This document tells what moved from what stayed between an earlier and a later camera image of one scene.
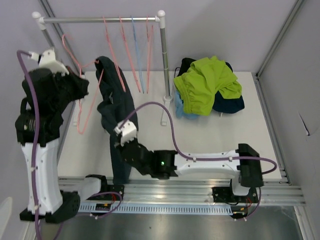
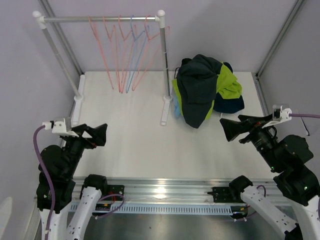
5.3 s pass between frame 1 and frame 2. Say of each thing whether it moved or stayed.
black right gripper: moved
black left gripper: moved
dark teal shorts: moved
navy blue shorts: stayed
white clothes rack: stayed
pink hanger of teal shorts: moved
